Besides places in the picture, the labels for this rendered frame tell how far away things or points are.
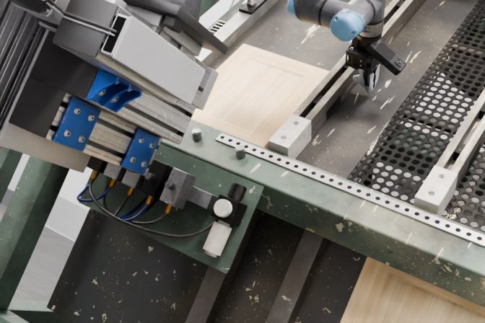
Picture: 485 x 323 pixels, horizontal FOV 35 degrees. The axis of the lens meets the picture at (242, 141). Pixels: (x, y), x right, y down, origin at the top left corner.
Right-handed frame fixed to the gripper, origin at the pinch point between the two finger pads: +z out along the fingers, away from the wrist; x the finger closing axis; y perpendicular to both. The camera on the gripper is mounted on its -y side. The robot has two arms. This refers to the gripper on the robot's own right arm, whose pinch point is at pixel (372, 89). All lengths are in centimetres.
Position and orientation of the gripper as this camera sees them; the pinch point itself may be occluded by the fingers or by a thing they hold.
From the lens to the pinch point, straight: 224.2
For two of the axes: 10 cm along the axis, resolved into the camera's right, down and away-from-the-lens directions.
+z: 0.6, 7.2, 6.9
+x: -5.7, 5.9, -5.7
